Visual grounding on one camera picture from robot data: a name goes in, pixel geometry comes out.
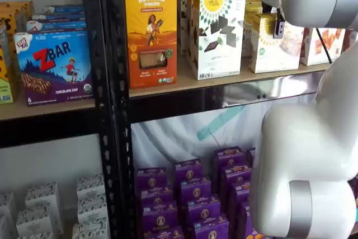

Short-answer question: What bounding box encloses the white patterned carton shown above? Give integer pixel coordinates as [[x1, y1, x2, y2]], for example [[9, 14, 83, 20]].
[[15, 207, 54, 236], [77, 193, 109, 223], [24, 182, 63, 234], [72, 217, 110, 239], [76, 175, 106, 200], [0, 192, 17, 219]]

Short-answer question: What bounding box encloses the orange Revival cracker box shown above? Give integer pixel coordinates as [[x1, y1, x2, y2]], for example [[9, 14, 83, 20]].
[[124, 0, 178, 90]]

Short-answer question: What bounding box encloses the black cable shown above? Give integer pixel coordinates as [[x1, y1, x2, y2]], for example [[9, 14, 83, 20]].
[[315, 27, 334, 65]]

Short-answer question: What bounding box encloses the small white yellow-label box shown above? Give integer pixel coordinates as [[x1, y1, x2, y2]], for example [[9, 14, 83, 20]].
[[241, 10, 264, 58], [244, 0, 263, 13], [248, 13, 306, 74]]

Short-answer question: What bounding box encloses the wooden shelf board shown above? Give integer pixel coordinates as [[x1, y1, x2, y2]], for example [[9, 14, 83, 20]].
[[128, 53, 332, 99], [0, 97, 96, 121]]

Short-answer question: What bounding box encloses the black metal shelving rack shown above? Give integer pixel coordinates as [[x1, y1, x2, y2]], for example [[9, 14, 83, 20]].
[[98, 0, 327, 239], [0, 0, 112, 239]]

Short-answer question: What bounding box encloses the red white snack box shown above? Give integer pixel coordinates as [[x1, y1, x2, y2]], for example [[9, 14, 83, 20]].
[[342, 29, 358, 54]]

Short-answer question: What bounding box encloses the teal tape strip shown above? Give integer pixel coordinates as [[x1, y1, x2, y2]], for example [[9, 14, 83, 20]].
[[196, 105, 247, 142]]

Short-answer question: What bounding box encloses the blue purple ZBar box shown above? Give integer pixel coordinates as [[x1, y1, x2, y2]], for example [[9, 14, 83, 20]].
[[13, 30, 93, 107], [26, 20, 87, 34], [31, 12, 86, 23], [44, 4, 85, 15]]

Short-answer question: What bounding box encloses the orange white crackers box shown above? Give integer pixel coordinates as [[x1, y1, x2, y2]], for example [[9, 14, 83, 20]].
[[299, 27, 347, 67]]

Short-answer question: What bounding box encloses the yellow chocolate chip box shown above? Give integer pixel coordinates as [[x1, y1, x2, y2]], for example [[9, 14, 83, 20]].
[[0, 0, 36, 35], [0, 12, 18, 82]]

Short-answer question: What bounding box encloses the white Simple Mills cookie box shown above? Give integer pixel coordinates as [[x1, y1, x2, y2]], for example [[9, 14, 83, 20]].
[[185, 0, 235, 68], [175, 0, 222, 55], [192, 0, 248, 81]]

